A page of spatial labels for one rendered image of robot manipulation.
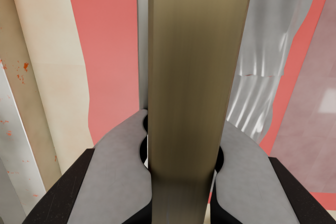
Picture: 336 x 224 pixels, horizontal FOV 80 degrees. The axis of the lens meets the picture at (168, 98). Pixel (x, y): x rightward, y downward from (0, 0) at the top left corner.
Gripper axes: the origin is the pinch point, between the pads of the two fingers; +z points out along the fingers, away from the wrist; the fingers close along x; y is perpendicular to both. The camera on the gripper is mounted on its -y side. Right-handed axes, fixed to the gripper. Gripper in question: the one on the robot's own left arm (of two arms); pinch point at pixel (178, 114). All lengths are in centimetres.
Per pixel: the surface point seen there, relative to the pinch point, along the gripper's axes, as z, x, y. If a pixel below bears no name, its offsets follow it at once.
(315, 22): 8.3, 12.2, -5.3
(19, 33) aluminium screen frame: 7.8, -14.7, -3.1
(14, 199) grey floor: 104, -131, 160
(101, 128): 8.4, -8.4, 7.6
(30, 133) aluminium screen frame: 5.4, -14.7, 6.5
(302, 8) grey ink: 8.2, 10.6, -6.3
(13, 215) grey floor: 104, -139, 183
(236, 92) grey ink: 7.6, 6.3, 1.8
